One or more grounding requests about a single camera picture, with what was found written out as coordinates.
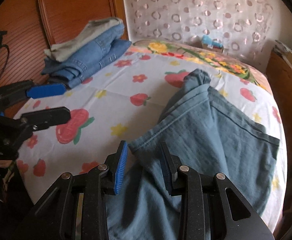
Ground teal green pants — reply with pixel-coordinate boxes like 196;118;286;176
106;69;280;239

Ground person's left hand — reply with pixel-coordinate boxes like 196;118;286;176
0;160;12;168

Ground brown wooden wardrobe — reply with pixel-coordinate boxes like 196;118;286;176
0;0;130;118

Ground floral bed sheet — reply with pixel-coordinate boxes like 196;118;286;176
17;40;287;231

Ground folded blue jeans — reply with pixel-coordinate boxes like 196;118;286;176
41;23;131;89

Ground folded grey-beige garment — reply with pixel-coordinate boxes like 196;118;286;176
44;17;123;62

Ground wooden side cabinet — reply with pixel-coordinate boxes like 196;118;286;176
266;52;292;166

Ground pink circle-pattern curtain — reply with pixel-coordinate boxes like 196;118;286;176
124;0;277;71

